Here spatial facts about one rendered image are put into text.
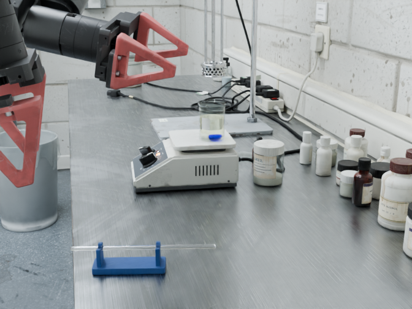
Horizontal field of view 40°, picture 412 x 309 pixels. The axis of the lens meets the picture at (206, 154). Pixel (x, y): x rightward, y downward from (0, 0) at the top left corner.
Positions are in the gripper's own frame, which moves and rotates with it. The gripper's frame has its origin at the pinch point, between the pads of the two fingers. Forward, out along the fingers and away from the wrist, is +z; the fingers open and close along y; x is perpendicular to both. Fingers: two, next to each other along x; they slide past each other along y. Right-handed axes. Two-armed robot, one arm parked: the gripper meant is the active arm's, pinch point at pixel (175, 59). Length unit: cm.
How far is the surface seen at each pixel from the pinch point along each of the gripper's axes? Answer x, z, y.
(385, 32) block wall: 2, 37, 54
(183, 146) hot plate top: 23.8, 1.2, 22.7
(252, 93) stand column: 29, 13, 73
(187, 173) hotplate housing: 28.5, 3.1, 21.7
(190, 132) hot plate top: 25.1, 1.4, 32.3
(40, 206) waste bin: 132, -69, 143
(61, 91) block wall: 114, -95, 236
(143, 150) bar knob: 29.4, -6.8, 28.3
